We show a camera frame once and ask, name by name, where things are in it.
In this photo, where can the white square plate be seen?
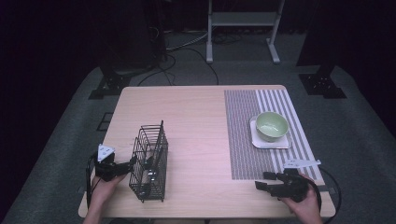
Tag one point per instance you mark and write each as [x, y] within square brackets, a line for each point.
[274, 144]

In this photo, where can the person's right hand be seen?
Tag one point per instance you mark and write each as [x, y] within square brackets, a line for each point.
[311, 205]

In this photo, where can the grey striped placemat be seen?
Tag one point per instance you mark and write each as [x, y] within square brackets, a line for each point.
[243, 140]

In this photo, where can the black stand base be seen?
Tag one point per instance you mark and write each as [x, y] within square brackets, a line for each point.
[322, 85]
[109, 85]

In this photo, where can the green bowl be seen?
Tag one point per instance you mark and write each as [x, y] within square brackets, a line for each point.
[271, 126]

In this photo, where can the person's left hand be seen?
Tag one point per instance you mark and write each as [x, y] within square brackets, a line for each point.
[102, 191]

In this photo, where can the white metal stand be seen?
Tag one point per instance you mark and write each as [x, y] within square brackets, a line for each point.
[243, 18]

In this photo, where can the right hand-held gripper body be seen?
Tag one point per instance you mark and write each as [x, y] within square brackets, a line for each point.
[292, 185]

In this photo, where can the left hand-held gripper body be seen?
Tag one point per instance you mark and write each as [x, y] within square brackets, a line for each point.
[106, 169]

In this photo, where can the silver spoon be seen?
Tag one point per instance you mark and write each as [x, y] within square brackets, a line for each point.
[145, 179]

